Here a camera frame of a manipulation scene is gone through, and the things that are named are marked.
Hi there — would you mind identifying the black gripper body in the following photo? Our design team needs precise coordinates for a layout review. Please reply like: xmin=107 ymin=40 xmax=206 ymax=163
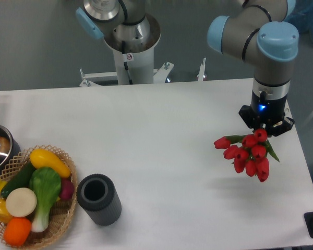
xmin=250 ymin=92 xmax=287 ymax=130

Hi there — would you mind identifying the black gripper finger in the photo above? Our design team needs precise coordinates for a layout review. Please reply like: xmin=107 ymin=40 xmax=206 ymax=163
xmin=238 ymin=105 xmax=255 ymax=129
xmin=266 ymin=117 xmax=295 ymax=137

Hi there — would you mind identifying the red tulip bouquet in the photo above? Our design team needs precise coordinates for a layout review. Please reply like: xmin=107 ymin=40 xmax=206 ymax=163
xmin=214 ymin=128 xmax=280 ymax=182

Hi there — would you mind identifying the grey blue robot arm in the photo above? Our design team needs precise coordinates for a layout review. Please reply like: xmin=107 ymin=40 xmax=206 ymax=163
xmin=76 ymin=1 xmax=299 ymax=136

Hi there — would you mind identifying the blue plastic bag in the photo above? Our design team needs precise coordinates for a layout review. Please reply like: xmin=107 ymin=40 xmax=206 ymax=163
xmin=284 ymin=1 xmax=313 ymax=43

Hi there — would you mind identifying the dark grey ribbed vase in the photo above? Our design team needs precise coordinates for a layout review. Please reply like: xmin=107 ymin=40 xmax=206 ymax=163
xmin=77 ymin=173 xmax=122 ymax=226

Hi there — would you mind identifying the purple red onion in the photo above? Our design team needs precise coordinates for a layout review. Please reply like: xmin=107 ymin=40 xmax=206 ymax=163
xmin=58 ymin=179 xmax=75 ymax=201

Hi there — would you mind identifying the woven wicker basket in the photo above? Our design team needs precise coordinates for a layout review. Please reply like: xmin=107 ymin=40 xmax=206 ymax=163
xmin=0 ymin=145 xmax=78 ymax=249

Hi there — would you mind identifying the yellow squash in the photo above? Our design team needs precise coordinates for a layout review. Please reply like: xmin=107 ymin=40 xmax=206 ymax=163
xmin=29 ymin=148 xmax=71 ymax=178

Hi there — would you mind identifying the green bok choy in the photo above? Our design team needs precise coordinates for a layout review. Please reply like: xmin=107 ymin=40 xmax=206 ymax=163
xmin=29 ymin=167 xmax=61 ymax=233

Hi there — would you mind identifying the dark green cucumber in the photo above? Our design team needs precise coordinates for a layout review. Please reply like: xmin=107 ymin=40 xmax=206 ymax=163
xmin=0 ymin=161 xmax=36 ymax=199

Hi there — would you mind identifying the white round radish slice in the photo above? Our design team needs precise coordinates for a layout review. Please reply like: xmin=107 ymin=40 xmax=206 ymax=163
xmin=6 ymin=187 xmax=37 ymax=217

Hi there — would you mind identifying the orange fruit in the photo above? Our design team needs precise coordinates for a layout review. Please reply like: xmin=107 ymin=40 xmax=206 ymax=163
xmin=3 ymin=217 xmax=31 ymax=247

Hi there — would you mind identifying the yellow bell pepper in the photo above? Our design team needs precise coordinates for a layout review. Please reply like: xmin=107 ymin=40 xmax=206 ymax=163
xmin=0 ymin=198 xmax=13 ymax=224

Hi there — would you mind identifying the white metal base frame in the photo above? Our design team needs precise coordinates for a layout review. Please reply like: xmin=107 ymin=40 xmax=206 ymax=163
xmin=79 ymin=57 xmax=207 ymax=87

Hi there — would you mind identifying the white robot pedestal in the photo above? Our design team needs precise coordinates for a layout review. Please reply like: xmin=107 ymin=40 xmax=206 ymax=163
xmin=104 ymin=14 xmax=161 ymax=85

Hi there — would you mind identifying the black cable on pedestal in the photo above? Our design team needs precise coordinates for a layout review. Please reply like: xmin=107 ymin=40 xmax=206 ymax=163
xmin=121 ymin=40 xmax=133 ymax=85

